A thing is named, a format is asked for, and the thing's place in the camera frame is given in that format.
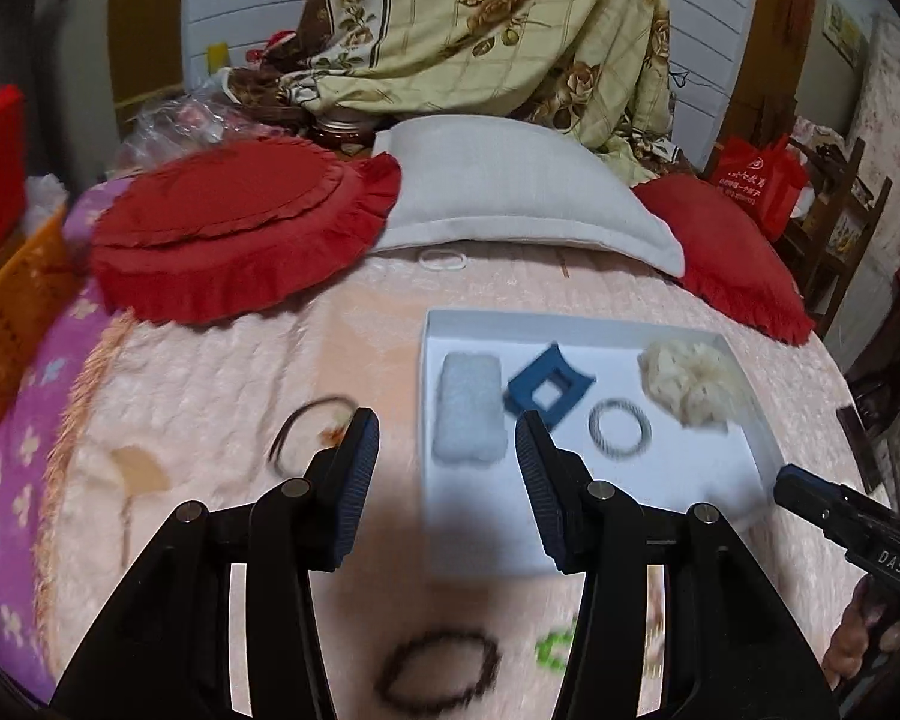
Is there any light blue fluffy clip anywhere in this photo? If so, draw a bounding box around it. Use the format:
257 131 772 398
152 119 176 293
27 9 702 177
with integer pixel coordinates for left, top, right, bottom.
432 353 507 466

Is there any blue plastic hair claw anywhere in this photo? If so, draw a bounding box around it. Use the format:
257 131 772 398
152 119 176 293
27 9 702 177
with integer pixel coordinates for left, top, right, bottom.
504 343 596 431

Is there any green bead bracelet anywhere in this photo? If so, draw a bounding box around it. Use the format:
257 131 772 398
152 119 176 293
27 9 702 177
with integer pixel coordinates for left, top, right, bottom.
533 616 580 675

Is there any cream dotted scrunchie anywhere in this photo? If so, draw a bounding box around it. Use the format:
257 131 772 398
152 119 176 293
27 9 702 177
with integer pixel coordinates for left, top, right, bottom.
639 340 751 431

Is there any dark brown bead bracelet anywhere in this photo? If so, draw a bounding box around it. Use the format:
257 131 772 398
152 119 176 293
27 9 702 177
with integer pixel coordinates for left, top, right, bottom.
373 629 504 717

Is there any right hand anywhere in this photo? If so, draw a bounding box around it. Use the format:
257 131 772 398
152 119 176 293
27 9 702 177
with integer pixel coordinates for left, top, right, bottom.
821 574 900 689

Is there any white shallow cardboard box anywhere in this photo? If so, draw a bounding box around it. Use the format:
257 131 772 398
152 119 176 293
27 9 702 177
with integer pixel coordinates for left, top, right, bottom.
418 309 784 582

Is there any pink quilted bedspread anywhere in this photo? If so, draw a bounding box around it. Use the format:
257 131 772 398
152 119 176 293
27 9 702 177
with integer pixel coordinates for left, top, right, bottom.
37 244 877 718

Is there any wooden chair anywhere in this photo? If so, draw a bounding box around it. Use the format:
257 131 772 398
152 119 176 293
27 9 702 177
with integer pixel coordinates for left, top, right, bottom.
775 137 893 337

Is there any red frilled cushion right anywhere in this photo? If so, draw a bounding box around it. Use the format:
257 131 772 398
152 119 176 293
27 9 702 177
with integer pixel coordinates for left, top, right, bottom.
634 174 814 346

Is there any red frilled cushion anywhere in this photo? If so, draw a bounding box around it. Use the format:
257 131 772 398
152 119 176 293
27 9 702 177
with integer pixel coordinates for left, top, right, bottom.
89 137 401 325
634 174 814 346

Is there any red frilled cushion left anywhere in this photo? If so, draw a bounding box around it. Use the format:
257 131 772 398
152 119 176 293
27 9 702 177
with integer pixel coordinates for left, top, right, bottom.
89 137 401 325

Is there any white pillow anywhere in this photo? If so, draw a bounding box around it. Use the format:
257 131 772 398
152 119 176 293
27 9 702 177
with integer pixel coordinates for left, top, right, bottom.
374 114 686 278

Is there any purple floral sheet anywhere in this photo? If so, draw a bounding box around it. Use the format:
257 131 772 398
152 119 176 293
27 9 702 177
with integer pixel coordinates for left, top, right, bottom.
0 179 134 699

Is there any red shopping bag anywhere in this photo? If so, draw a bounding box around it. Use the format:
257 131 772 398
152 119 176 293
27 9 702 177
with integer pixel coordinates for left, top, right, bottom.
709 135 809 242

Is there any orange plastic basket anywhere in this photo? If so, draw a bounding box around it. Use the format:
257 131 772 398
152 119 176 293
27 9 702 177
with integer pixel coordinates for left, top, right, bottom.
0 205 80 421

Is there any clear plastic bag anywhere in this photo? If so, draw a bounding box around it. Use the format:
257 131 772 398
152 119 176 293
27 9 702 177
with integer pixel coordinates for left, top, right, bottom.
105 85 240 179

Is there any floral beige quilt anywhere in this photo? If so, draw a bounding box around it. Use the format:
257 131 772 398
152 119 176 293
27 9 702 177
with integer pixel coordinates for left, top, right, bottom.
227 0 671 185

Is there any brown hair tie with charm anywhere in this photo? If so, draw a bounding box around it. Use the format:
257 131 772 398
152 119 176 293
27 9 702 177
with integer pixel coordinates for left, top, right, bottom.
266 395 362 480

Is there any clear plastic ring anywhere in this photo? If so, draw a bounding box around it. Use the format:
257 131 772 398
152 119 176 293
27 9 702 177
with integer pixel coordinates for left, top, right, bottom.
417 247 468 274

